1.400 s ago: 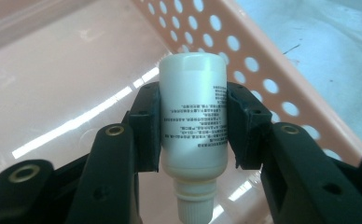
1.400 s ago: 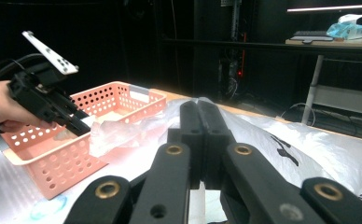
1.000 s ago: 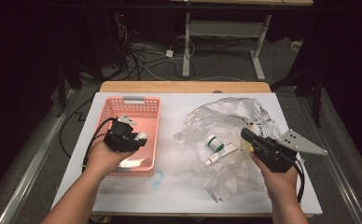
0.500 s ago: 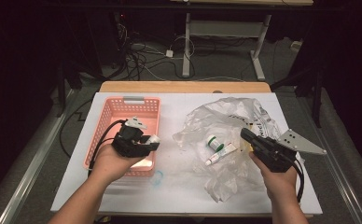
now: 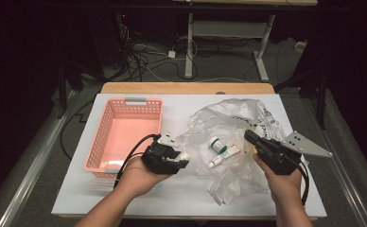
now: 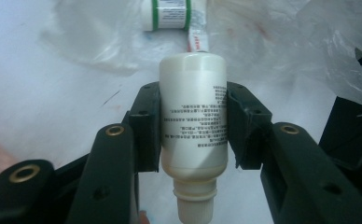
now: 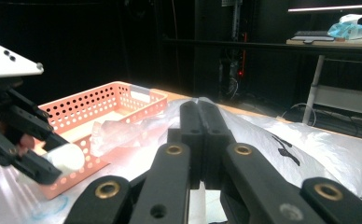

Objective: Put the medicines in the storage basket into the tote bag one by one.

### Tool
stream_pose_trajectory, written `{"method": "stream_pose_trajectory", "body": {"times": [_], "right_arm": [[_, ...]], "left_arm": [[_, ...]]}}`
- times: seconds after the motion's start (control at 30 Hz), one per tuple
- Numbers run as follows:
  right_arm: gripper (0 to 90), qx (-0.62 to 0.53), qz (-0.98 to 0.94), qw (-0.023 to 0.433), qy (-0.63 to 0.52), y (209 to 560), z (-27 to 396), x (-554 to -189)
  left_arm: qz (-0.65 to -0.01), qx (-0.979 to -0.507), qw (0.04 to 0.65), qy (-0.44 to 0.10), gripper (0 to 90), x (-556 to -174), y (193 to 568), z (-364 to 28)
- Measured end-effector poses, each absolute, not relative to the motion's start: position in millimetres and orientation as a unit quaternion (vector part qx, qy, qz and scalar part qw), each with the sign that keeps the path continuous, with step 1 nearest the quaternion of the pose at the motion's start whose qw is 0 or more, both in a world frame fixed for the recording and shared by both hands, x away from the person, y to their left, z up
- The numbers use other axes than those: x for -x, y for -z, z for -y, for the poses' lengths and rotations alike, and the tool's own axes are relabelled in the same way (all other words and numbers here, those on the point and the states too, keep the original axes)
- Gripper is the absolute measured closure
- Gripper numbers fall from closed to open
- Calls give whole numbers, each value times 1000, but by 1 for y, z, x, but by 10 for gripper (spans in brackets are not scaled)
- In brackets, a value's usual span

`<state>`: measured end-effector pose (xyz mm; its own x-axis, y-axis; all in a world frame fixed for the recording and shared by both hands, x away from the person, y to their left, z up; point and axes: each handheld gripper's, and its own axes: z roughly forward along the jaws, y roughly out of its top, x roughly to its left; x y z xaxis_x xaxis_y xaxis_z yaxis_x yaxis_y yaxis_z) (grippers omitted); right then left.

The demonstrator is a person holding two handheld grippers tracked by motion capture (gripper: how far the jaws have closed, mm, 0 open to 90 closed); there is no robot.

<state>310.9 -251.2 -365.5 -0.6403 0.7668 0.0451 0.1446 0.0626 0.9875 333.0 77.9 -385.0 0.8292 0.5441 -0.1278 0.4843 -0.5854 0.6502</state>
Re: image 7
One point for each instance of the white table sheet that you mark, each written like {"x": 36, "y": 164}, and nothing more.
{"x": 2, "y": 193}

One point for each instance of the black keyboard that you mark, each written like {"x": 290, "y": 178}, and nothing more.
{"x": 309, "y": 33}

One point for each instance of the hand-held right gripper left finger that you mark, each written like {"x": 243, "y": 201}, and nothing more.
{"x": 191, "y": 140}

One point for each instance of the black equipment rack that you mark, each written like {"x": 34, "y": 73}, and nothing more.
{"x": 235, "y": 62}

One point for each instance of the lit light bar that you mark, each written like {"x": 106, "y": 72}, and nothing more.
{"x": 331, "y": 8}

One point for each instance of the white metal frame desk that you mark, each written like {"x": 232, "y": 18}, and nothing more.
{"x": 313, "y": 90}

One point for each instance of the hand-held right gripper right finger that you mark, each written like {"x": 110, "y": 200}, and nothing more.
{"x": 215, "y": 140}

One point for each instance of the white cylindrical bottle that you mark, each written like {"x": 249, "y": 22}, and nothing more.
{"x": 68, "y": 158}

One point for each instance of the blue tissue pack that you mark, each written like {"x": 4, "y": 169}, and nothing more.
{"x": 347, "y": 31}

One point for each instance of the white smiley print plastic bag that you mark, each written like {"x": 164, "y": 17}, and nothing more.
{"x": 309, "y": 149}

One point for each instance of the pink perforated plastic basket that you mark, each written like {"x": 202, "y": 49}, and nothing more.
{"x": 86, "y": 102}

